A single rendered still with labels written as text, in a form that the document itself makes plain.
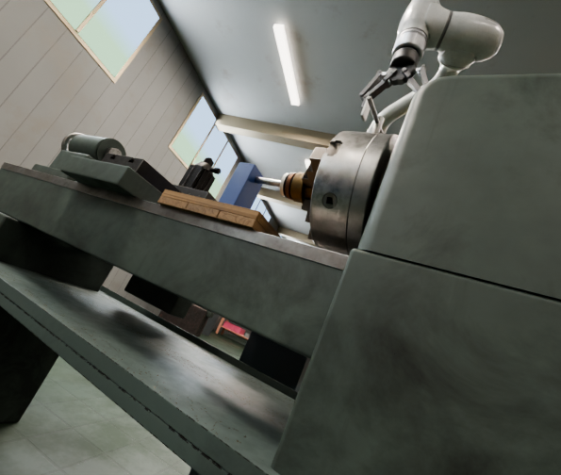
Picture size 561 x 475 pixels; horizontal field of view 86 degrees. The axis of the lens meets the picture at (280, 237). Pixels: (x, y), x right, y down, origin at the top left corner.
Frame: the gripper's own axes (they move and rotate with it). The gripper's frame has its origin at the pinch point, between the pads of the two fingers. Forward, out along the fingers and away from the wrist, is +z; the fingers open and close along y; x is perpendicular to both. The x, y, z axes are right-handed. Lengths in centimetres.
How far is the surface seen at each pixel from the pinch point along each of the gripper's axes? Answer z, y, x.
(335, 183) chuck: 32.5, -2.4, 18.4
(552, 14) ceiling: -247, -33, -179
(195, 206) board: 46, 26, 27
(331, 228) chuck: 40.7, -2.3, 12.7
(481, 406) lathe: 62, -34, 25
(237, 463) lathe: 77, -14, 37
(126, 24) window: -188, 389, -39
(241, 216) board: 46, 12, 25
